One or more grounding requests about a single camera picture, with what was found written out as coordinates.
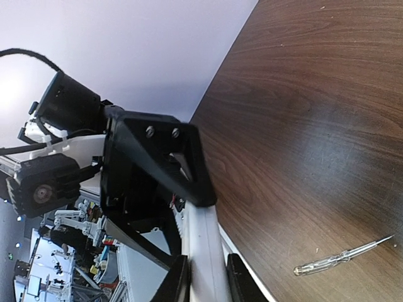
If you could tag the person in black shirt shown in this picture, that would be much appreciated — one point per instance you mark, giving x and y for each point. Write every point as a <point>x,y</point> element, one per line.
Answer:
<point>65,237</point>

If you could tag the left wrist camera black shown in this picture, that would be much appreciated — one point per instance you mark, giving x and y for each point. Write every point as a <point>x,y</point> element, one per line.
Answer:
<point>44,184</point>

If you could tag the clear handle screwdriver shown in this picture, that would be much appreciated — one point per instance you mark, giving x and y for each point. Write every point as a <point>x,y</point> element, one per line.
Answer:
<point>334,260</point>

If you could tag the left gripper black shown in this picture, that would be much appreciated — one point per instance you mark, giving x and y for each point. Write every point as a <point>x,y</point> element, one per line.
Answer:
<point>142,151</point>

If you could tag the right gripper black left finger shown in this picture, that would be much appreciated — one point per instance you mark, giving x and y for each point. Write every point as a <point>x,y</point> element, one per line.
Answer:
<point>176,285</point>

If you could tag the red white remote control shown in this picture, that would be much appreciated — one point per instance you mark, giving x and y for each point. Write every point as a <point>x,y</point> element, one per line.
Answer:
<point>202,243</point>

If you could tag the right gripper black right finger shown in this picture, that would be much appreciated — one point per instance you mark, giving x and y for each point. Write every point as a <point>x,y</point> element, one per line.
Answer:
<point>243,287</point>

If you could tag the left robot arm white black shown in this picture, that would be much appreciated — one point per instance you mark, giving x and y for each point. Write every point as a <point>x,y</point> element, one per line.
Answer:
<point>70,106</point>

